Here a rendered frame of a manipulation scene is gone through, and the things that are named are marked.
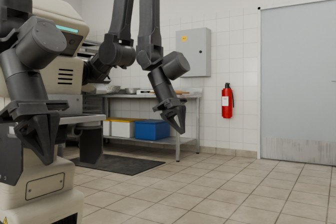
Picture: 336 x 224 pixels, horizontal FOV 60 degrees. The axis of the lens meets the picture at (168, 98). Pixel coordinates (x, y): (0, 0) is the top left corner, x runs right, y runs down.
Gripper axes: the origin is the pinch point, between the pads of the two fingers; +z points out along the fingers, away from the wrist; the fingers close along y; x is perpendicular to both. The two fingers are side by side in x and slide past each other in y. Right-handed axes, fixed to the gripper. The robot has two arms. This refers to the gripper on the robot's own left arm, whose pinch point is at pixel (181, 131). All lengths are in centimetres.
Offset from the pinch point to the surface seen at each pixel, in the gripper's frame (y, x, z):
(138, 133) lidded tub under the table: 261, 220, -60
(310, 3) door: 338, -51, -112
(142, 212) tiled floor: 98, 116, 28
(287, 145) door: 335, 56, 38
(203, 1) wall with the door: 329, 67, -202
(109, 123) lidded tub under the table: 260, 266, -97
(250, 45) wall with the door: 331, 36, -105
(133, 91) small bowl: 284, 218, -127
